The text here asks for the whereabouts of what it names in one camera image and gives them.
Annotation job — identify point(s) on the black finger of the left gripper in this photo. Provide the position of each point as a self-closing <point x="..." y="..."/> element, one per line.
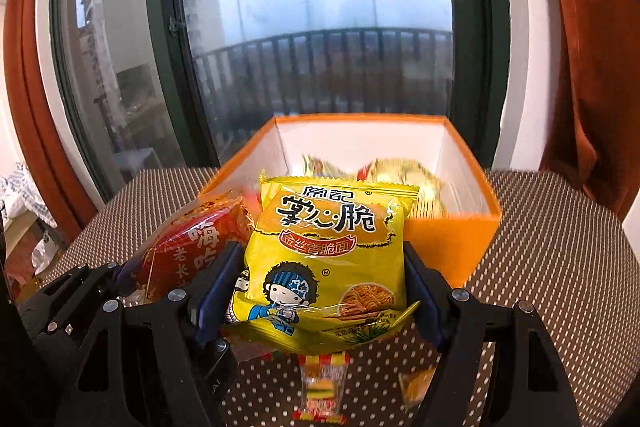
<point x="57" y="318"/>

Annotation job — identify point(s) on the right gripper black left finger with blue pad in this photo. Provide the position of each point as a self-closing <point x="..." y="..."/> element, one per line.
<point x="163" y="364"/>

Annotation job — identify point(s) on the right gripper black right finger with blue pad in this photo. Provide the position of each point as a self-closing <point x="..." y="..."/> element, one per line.
<point x="528" y="385"/>

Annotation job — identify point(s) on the red spicy strip snack bag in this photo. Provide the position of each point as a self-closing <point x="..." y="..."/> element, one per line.
<point x="187" y="243"/>

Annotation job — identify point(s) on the yellow honey butter chip bag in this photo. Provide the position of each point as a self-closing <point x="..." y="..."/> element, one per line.
<point x="409" y="172"/>

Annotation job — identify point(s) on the yellow crispy noodle snack bag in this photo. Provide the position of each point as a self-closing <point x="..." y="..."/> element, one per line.
<point x="324" y="268"/>

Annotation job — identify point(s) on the small clear wrapped pastry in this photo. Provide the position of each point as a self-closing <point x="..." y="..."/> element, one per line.
<point x="414" y="386"/>

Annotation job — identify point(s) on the rust orange left curtain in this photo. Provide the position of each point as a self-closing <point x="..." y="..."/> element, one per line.
<point x="58" y="184"/>

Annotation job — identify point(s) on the rust orange curtain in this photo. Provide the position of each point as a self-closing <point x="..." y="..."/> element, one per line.
<point x="58" y="184"/>
<point x="594" y="137"/>

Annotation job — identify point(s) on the brown polka dot tablecloth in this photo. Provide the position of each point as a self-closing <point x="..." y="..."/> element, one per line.
<point x="555" y="248"/>

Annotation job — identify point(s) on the small yellow red candy packet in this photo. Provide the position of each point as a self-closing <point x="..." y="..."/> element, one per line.
<point x="323" y="379"/>

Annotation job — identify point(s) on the orange open cardboard box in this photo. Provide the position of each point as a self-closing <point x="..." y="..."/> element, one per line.
<point x="453" y="244"/>

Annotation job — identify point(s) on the rust orange right curtain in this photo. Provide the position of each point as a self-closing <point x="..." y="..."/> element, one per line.
<point x="594" y="137"/>

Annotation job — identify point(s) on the dark balcony railing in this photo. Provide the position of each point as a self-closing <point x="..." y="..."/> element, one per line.
<point x="344" y="70"/>

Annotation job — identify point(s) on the dark green window frame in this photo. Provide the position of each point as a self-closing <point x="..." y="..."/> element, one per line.
<point x="186" y="83"/>

